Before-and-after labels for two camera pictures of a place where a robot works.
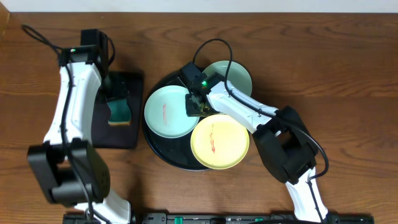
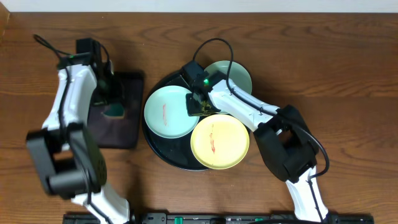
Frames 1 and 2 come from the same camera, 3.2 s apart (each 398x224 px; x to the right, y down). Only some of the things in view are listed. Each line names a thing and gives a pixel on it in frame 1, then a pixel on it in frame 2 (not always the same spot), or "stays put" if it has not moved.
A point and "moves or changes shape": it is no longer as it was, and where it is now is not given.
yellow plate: (219, 142) stays put
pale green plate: (237, 74) stays put
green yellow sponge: (120, 113) moves or changes shape
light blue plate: (165, 113) stays put
